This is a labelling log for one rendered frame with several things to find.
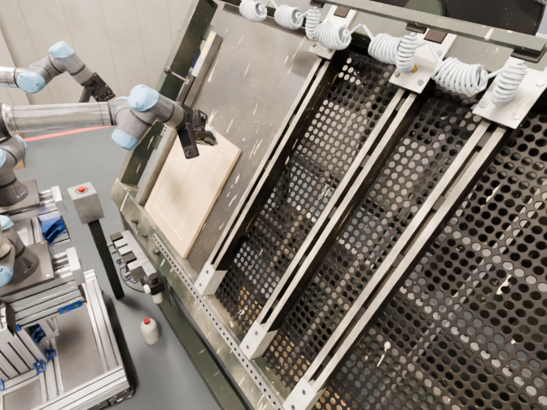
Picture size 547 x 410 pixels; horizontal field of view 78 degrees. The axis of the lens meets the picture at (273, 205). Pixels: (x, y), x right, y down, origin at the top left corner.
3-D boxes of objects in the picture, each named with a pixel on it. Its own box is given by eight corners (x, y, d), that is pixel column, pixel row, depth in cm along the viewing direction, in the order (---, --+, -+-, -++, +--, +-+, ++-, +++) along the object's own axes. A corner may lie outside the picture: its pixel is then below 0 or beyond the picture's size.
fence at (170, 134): (141, 200, 186) (134, 199, 183) (216, 35, 163) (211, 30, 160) (144, 205, 183) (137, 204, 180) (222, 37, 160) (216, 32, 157)
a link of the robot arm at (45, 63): (19, 71, 130) (43, 59, 128) (32, 63, 138) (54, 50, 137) (36, 89, 134) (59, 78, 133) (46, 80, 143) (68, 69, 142)
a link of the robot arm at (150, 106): (121, 100, 96) (138, 76, 94) (151, 116, 106) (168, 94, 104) (132, 115, 92) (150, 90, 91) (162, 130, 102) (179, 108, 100)
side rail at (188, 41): (133, 181, 205) (115, 176, 196) (212, 2, 178) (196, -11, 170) (137, 185, 201) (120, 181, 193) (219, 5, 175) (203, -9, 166)
